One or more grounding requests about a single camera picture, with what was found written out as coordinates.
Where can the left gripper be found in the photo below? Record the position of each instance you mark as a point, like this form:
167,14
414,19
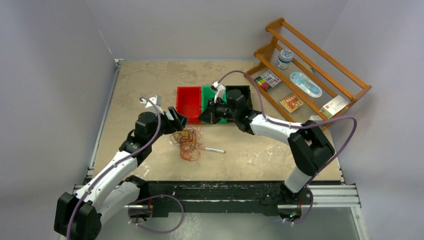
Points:
173,125

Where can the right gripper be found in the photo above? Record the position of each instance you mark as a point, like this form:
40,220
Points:
209,116

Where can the red plastic bin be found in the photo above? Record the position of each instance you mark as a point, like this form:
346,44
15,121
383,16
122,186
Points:
189,102

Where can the green plastic bin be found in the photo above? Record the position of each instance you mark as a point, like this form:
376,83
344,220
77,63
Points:
206,94

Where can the black plastic bin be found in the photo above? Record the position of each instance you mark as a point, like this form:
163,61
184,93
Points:
245,90

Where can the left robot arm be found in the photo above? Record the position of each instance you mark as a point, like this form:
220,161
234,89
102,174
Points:
81,215

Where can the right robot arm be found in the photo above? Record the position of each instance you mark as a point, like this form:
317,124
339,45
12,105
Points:
309,146

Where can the orange white marker pen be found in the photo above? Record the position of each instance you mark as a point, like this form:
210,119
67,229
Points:
212,150

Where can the marker pen pack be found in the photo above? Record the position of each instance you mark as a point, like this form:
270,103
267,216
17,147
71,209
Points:
267,80

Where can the orange spiral notebook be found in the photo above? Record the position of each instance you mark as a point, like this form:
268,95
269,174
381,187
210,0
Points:
291,102

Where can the wooden shelf rack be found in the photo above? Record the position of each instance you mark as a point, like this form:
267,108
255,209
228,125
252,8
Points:
330,75

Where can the white round jar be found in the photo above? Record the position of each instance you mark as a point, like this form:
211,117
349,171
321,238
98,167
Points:
285,58

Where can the blue blister pack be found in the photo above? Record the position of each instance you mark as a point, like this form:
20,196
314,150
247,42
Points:
303,82

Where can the white stapler on shelf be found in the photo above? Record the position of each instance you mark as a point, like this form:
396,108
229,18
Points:
316,118

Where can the white red box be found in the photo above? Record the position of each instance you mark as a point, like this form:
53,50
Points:
334,106

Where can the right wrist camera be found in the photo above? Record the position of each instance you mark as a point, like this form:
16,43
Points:
219,91

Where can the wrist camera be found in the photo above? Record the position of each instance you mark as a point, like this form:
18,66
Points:
219,91
152,104

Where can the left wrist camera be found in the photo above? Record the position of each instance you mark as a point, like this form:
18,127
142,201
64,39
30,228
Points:
152,104

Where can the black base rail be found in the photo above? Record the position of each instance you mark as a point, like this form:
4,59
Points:
266,197

